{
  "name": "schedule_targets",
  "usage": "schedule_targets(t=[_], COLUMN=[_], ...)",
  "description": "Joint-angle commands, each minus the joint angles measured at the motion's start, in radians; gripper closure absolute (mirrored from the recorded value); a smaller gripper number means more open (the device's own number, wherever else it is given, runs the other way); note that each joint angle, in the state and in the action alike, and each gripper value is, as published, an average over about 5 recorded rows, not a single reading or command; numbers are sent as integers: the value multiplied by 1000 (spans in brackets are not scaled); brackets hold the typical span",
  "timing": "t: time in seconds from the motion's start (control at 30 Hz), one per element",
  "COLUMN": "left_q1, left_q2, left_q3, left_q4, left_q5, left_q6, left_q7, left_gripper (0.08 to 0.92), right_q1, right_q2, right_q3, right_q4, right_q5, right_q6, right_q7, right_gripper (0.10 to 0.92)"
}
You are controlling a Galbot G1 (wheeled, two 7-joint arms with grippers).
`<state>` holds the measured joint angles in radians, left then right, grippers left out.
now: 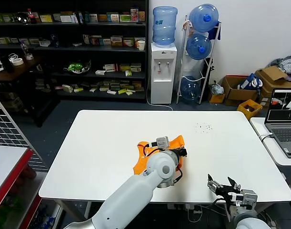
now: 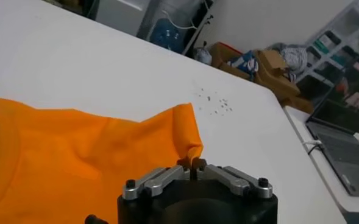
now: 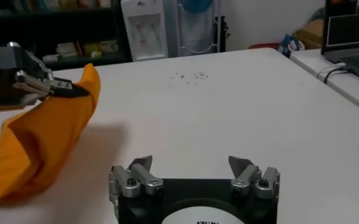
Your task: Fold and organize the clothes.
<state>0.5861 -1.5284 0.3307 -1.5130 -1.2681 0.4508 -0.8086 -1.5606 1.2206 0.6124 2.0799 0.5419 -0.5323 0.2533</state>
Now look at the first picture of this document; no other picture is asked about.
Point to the orange tag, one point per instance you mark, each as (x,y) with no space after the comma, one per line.
(186,26)

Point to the pile of grey clothes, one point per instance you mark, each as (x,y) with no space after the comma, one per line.
(288,64)

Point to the grey laptop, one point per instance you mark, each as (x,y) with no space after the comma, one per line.
(283,136)

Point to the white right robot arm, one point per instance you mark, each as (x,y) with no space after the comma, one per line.
(247,219)

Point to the clear plastic bottle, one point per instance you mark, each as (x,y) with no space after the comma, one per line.
(26,51)

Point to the blue and white bag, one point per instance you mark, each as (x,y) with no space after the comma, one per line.
(248,82)

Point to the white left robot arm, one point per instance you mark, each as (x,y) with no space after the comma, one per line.
(135,193)

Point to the yellow plastic bin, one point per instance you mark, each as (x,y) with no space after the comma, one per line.
(250,108)

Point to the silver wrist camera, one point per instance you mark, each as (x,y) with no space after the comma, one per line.
(163,142)
(249,198)

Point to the white water dispenser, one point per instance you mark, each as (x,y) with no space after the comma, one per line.
(162,78)

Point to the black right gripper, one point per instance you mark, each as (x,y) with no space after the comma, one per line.
(226,192)

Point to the small yellow box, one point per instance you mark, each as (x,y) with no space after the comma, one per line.
(216,99)

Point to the white power strip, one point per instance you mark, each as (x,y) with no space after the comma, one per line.
(176,207)

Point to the white side table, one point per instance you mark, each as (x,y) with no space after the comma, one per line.
(257,126)

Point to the bowl of green fruit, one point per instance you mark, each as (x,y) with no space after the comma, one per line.
(76,67)

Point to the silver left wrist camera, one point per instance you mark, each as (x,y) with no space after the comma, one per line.
(163,142)

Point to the black metal shelf unit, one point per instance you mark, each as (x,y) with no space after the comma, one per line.
(64,49)

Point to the dark blue bottle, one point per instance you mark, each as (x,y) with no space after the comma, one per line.
(55,41)

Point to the white tape roll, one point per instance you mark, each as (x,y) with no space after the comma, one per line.
(17,62)

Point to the black clamp on rack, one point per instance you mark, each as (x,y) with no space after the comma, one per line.
(209,65)

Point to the red and white cart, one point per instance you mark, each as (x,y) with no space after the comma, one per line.
(7,162)

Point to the narrow white carton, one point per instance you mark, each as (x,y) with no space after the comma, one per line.
(86,39)

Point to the labelled blue water jug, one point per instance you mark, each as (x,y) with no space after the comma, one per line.
(164,26)

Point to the white paper cup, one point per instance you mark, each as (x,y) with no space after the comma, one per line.
(141,45)

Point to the orange and white carton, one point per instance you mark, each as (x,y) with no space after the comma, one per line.
(128,42)

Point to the tall pink carton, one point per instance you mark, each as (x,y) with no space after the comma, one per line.
(134,15)

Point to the white table leg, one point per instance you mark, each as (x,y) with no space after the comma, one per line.
(64,208)

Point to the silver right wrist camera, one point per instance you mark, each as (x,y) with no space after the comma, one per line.
(249,198)

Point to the flat yellow carton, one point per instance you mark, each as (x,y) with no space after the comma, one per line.
(102,18)

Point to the shiny metal bowl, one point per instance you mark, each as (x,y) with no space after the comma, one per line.
(22,17)

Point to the large cardboard box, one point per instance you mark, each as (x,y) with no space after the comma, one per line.
(271,74)

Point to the crumpled plastic bag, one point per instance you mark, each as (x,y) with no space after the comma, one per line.
(217,88)

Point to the brown wooden table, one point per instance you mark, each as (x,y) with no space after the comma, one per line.
(21,68)

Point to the orange t-shirt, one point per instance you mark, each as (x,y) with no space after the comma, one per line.
(140,164)

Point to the flat white carton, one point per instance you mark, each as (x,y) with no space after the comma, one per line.
(94,90)
(100,72)
(77,44)

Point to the cola bottle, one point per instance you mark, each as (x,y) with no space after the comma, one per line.
(32,17)

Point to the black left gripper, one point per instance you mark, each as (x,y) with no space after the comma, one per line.
(178,152)

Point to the small green carton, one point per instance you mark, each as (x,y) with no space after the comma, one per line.
(78,90)
(128,73)

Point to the open cardboard box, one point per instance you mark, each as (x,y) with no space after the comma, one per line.
(233,95)

